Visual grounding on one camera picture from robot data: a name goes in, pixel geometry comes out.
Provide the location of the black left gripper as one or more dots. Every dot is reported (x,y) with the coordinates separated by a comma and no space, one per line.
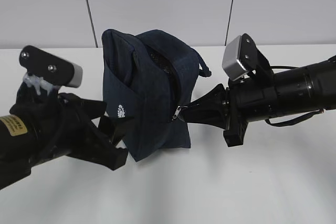
(63,124)

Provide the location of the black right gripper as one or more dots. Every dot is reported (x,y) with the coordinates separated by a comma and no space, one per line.
(248,102)

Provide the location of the dark blue lunch bag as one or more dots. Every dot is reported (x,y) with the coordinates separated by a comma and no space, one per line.
(148,77)

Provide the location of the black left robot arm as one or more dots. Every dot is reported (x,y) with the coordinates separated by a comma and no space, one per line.
(14,171)

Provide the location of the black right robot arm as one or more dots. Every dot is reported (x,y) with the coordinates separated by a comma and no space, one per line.
(281,99)

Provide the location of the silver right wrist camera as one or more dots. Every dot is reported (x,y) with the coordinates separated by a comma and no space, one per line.
(242,57)

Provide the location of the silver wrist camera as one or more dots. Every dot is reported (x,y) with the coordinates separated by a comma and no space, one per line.
(242,57)
(53,69)

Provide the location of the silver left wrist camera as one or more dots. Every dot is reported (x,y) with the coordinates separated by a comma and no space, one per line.
(53,69)

